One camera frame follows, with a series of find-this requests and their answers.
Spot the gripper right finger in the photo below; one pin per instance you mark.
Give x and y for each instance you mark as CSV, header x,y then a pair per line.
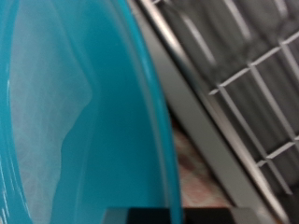
x,y
211,217

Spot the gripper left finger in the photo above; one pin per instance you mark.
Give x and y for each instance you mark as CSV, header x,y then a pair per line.
x,y
146,217

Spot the blue plate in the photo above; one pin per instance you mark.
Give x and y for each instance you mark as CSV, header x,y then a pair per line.
x,y
109,109

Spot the pink checked cloth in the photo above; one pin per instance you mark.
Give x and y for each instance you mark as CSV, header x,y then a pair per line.
x,y
196,180

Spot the gray plastic crate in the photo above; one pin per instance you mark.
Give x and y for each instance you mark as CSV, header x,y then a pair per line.
x,y
202,133

